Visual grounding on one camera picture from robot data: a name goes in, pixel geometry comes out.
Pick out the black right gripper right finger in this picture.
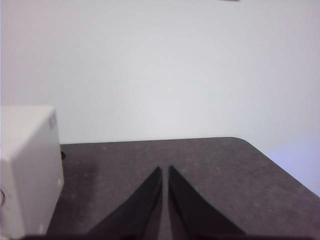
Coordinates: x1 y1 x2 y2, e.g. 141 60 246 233
167 164 247 237

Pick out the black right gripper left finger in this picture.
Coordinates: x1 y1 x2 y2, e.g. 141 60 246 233
87 166 164 237

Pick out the cream Toshiba toaster oven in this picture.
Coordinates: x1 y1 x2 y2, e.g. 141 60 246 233
0 104 65 236

